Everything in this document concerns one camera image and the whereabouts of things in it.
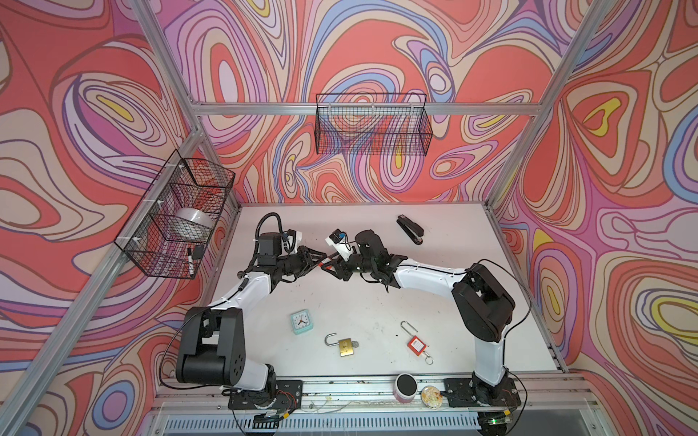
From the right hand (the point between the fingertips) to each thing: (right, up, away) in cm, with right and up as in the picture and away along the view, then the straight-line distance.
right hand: (327, 267), depth 86 cm
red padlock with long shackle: (+27, -23, -6) cm, 36 cm away
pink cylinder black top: (+22, -30, -15) cm, 40 cm away
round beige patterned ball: (+30, -34, -13) cm, 47 cm away
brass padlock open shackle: (+6, -23, -6) cm, 24 cm away
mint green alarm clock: (-8, -17, -2) cm, 19 cm away
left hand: (0, +4, -1) cm, 4 cm away
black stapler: (+33, +12, +21) cm, 41 cm away
